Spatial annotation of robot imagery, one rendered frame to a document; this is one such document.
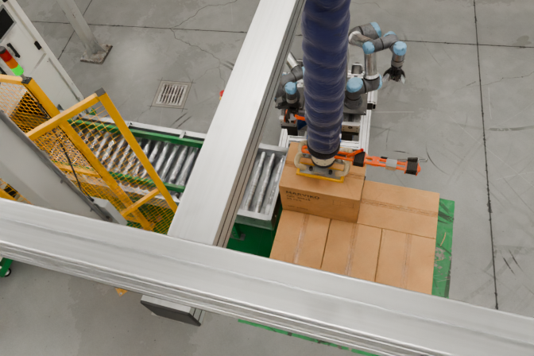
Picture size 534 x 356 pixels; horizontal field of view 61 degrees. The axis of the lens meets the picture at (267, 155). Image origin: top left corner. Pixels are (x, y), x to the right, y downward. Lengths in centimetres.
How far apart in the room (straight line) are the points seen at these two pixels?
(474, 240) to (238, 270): 376
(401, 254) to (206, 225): 277
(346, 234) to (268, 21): 256
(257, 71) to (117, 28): 535
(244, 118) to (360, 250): 262
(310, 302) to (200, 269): 18
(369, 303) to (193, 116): 448
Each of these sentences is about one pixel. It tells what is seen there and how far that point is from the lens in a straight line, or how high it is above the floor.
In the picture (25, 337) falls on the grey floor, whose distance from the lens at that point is 467.
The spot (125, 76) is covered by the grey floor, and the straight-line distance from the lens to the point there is 574.
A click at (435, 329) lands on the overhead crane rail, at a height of 321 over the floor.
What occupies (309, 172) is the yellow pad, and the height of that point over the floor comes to 108.
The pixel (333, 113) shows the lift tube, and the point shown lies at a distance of 267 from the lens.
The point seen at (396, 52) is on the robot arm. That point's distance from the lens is 288.
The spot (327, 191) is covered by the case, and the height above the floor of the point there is 94.
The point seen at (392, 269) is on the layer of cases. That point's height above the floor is 54.
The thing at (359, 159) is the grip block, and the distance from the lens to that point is 315.
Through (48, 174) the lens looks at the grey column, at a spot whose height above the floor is 222.
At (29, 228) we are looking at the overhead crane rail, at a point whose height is 320.
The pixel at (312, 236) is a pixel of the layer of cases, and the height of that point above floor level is 54.
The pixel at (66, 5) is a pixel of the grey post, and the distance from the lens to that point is 570.
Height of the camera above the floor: 388
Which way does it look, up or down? 57 degrees down
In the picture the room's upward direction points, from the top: 11 degrees counter-clockwise
